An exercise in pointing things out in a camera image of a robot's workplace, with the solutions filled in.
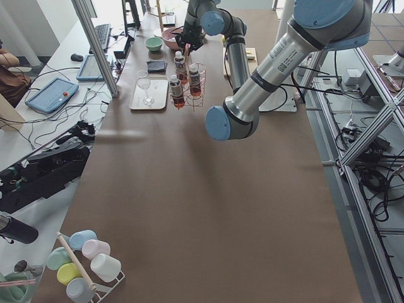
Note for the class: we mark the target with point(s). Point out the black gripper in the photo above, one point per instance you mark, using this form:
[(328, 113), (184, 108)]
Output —
[(191, 31)]

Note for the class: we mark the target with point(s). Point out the copper wire bottle basket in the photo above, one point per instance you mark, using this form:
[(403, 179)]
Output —
[(194, 102)]

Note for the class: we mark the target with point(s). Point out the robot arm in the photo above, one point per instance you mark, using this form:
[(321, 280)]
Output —
[(206, 17), (313, 26)]

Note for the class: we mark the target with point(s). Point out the tea bottle white cap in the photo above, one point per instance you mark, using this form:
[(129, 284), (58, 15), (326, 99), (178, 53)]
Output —
[(176, 92)]

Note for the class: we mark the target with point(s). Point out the pink bowl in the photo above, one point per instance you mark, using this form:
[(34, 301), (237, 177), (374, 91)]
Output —
[(168, 37)]

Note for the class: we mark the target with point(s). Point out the wooden glass drying stand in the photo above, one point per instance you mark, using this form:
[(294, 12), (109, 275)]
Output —
[(166, 20)]

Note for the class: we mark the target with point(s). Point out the green bowl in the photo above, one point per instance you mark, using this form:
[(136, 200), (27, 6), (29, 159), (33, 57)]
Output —
[(154, 44)]

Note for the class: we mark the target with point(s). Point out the grey folded cloth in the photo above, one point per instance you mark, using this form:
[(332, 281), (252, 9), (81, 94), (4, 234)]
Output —
[(156, 66)]

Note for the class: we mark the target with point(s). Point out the bamboo cutting board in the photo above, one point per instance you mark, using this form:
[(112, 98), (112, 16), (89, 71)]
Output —
[(252, 61)]

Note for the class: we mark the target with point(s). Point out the clear wine glass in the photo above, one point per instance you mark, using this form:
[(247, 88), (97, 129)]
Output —
[(144, 82)]

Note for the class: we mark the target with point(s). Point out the cream rabbit tray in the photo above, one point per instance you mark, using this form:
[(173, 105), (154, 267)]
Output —
[(158, 91)]

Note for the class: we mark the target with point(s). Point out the black keyboard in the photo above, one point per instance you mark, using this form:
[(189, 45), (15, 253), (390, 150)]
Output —
[(103, 33)]

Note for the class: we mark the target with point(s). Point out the blue teach pendant far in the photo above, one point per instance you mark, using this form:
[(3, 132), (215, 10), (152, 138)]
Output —
[(89, 70)]

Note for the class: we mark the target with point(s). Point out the blue teach pendant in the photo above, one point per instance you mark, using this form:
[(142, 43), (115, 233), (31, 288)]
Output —
[(52, 96), (89, 70)]

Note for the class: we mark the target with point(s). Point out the black computer mouse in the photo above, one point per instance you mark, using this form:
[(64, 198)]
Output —
[(76, 58)]

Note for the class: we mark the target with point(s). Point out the blue teach pendant near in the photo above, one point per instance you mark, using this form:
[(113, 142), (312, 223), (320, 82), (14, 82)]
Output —
[(52, 96)]

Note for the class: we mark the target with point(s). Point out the pink cup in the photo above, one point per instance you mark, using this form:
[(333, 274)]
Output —
[(93, 247)]

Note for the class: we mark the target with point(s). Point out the blue cup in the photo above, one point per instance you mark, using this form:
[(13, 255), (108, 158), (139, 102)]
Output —
[(77, 239)]

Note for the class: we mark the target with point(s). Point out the white cup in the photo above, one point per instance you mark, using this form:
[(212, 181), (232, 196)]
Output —
[(105, 267)]

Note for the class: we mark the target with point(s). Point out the green cup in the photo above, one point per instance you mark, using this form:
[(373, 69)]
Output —
[(57, 258)]

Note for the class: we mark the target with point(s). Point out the black thermos bottle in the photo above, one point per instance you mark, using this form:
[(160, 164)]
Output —
[(15, 230)]

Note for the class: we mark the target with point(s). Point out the yellow cup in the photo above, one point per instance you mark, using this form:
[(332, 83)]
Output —
[(68, 272)]

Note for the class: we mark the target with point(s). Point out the grey cup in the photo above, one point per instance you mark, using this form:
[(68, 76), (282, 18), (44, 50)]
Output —
[(78, 291)]

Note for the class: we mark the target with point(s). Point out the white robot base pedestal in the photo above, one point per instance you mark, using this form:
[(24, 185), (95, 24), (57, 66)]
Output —
[(282, 100)]

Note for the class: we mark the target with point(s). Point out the aluminium frame post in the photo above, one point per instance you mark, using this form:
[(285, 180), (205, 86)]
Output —
[(84, 17)]

